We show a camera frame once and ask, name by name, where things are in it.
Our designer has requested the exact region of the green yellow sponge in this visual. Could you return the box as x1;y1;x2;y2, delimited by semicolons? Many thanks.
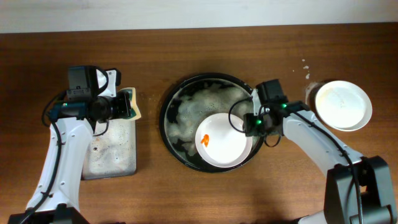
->
119;87;142;121

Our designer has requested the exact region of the pinkish white plate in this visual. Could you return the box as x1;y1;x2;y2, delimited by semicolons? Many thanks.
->
195;113;253;168

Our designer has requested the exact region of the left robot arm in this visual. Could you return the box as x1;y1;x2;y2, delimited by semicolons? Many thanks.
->
8;65;141;223

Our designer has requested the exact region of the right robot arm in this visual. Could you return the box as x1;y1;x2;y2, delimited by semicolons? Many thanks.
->
243;79;397;224

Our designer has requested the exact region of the rectangular black soap tray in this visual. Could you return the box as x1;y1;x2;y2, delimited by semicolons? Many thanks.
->
81;119;137;180

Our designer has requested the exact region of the round black tray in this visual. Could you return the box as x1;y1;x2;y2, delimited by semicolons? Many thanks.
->
159;73;264;173

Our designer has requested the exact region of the right black cable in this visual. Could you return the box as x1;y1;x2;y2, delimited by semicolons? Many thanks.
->
228;96;282;148

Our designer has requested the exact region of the black cable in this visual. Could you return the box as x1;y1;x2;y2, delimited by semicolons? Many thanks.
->
228;96;282;148
18;90;68;224

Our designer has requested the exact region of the left black cable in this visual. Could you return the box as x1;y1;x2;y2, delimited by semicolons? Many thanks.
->
18;90;68;224

